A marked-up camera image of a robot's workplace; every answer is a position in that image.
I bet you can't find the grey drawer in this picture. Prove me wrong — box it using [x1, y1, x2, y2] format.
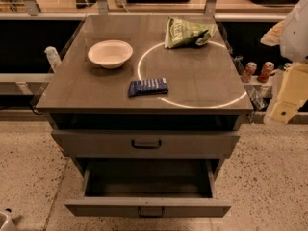
[65, 159, 231, 218]
[52, 130, 240, 159]

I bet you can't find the white bottle left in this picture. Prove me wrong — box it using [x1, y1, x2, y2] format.
[44, 46, 62, 71]

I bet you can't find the grey bottom drawer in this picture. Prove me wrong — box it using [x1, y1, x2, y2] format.
[65, 159, 231, 218]

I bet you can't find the blue snack packet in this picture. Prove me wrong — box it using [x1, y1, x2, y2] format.
[128, 78, 168, 97]

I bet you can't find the white robot base corner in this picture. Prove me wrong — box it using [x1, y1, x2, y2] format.
[0, 209, 20, 231]

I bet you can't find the red soda can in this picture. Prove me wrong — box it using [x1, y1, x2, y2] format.
[241, 62, 257, 83]

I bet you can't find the green chip bag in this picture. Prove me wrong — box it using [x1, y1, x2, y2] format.
[165, 17, 217, 49]

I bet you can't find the orange-red soda can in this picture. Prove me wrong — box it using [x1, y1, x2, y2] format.
[257, 62, 274, 83]

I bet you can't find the white bowl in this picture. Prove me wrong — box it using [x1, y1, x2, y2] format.
[88, 40, 133, 69]

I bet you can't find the grey drawer cabinet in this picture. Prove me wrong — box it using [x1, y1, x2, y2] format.
[35, 13, 254, 178]

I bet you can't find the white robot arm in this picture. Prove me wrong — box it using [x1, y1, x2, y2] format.
[261, 0, 308, 124]

